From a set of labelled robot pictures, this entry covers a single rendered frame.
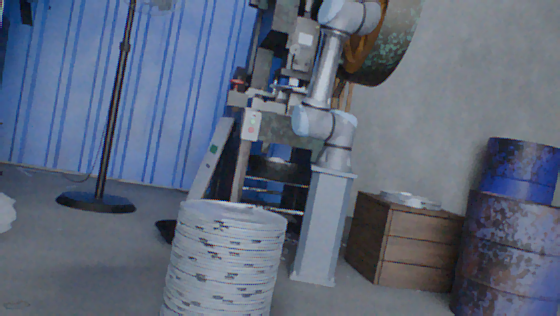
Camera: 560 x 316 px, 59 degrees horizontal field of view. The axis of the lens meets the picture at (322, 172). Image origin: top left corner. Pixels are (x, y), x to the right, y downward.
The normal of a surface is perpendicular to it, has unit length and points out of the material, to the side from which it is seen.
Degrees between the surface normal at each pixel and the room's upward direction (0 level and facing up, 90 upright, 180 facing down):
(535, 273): 92
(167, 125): 90
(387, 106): 90
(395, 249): 90
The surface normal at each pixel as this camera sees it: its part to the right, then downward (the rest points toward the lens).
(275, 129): 0.31, 0.11
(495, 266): -0.57, -0.04
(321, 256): 0.05, 0.07
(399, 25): 0.23, 0.43
